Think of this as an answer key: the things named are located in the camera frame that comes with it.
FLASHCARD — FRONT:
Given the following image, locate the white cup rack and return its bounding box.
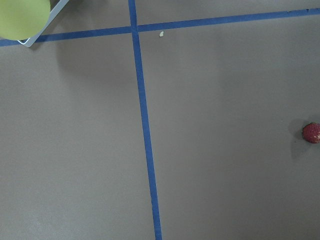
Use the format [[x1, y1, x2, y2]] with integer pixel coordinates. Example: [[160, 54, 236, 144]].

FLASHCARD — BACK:
[[17, 0, 69, 48]]

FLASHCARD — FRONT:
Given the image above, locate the yellow cup on rack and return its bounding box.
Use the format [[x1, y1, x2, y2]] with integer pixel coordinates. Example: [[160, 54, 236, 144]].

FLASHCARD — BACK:
[[0, 0, 51, 41]]

